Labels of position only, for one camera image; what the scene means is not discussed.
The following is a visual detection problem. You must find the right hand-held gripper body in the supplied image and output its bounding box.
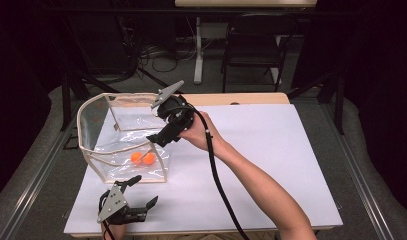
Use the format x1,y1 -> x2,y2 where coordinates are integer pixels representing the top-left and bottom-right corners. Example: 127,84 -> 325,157
150,79 -> 196,136

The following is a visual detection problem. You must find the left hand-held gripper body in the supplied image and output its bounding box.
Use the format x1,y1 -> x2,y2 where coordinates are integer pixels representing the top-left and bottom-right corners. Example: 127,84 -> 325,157
96,184 -> 149,225

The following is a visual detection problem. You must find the orange table tennis ball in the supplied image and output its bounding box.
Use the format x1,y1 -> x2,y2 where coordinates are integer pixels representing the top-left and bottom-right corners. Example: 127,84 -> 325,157
142,152 -> 157,166
130,151 -> 144,166

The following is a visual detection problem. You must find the clear plastic box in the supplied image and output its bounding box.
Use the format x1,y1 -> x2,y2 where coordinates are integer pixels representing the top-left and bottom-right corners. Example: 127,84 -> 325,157
76,92 -> 176,184

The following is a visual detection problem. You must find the person's left hand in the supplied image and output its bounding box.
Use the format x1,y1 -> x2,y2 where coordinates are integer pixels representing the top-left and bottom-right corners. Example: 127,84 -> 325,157
100,222 -> 128,240

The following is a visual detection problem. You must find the person's right hand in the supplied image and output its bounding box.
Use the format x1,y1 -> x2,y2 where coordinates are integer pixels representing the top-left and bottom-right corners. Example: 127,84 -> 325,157
178,111 -> 226,158

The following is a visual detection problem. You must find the wooden table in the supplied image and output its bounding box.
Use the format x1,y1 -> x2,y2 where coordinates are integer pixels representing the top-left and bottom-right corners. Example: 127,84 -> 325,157
63,92 -> 344,239

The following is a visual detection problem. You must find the white-legged desk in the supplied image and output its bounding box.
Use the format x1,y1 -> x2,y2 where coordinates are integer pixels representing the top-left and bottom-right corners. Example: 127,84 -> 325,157
174,0 -> 318,85

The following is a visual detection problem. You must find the black metal stand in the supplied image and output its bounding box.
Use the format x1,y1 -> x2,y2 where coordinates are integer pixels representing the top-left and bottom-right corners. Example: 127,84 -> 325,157
58,63 -> 120,132
286,64 -> 346,136

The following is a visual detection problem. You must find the black folding chair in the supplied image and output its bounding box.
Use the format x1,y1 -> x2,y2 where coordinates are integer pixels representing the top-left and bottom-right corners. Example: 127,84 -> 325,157
220,13 -> 299,94

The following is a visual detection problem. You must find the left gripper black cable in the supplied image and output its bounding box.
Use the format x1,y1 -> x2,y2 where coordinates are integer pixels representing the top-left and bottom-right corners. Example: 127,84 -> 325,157
97,190 -> 118,240

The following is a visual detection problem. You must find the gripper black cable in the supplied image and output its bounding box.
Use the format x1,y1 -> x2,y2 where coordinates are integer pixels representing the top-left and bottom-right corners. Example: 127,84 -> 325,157
97,190 -> 118,240
164,103 -> 252,240

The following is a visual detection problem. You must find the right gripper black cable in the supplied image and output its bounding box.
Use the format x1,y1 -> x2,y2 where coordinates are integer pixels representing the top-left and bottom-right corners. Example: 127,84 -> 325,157
164,103 -> 252,240

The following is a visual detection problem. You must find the bundle of floor cables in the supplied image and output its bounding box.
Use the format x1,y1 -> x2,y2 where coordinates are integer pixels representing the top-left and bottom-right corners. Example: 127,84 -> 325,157
137,36 -> 199,74

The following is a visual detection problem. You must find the grey metal rail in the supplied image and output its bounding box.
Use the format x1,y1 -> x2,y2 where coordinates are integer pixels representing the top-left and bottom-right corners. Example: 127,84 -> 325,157
0,109 -> 79,240
320,103 -> 397,240

